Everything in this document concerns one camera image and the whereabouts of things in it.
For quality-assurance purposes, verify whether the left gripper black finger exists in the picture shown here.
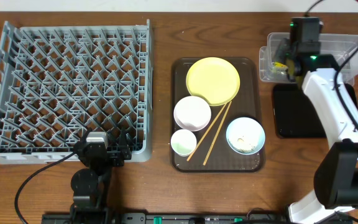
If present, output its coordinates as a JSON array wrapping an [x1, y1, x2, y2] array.
[[118, 127, 132, 160], [78, 128, 92, 144]]

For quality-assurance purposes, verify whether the green snack wrapper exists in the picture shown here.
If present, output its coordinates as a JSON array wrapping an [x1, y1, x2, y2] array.
[[272, 62, 288, 76]]

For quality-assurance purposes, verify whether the small white green cup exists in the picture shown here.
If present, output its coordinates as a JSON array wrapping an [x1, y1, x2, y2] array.
[[170, 129, 197, 157]]

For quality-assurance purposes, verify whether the light blue bowl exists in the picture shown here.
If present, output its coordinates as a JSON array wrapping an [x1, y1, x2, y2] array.
[[226, 117, 265, 156]]

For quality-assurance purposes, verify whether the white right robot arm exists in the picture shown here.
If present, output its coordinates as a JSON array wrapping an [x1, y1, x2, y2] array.
[[288, 34, 358, 223]]

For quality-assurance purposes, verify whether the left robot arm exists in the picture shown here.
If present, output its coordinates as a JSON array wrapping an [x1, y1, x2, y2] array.
[[68, 128, 132, 224]]

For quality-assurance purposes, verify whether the black waste bin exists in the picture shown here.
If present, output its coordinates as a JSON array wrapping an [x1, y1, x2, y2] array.
[[272, 82, 358, 139]]

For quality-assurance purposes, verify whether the grey dishwasher rack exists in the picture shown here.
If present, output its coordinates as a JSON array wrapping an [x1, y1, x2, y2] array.
[[0, 22, 153, 164]]

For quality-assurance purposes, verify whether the clear plastic bin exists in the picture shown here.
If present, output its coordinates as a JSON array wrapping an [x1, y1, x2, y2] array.
[[259, 32, 358, 85]]

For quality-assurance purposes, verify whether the yellow plate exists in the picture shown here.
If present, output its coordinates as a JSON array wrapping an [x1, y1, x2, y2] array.
[[186, 57, 241, 106]]

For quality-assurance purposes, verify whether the wooden chopstick right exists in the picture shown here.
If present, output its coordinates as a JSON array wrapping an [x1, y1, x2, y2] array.
[[203, 101, 232, 166]]

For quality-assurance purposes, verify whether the wooden chopstick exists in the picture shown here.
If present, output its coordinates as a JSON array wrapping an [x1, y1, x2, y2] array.
[[203, 101, 232, 166], [186, 103, 227, 161]]

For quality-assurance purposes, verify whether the pink bowl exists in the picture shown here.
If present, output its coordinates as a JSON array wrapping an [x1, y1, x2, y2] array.
[[173, 96, 211, 132]]

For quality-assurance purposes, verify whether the dark brown serving tray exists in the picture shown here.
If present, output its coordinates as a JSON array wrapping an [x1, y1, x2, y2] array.
[[170, 57, 265, 172]]

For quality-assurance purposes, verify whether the wooden chopstick left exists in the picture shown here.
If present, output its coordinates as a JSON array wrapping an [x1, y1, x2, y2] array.
[[186, 103, 227, 161]]

